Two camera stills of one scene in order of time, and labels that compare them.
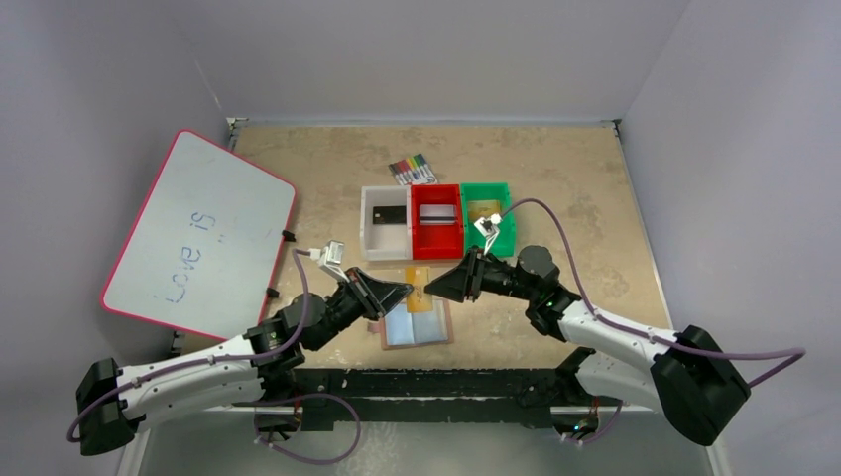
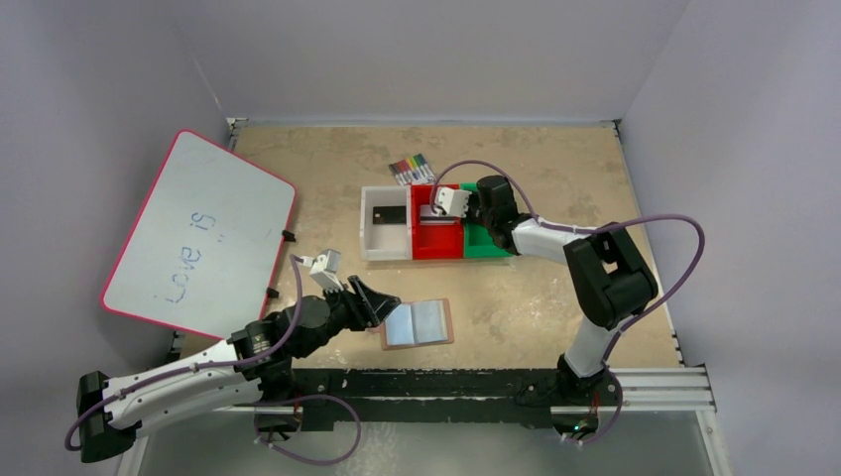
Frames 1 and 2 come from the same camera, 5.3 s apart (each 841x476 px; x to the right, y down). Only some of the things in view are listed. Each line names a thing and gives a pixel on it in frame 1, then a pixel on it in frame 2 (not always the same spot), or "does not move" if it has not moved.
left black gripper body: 344,307 does not move
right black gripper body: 473,276 to 470,209
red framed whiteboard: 201,252 does not move
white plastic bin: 386,241 does not move
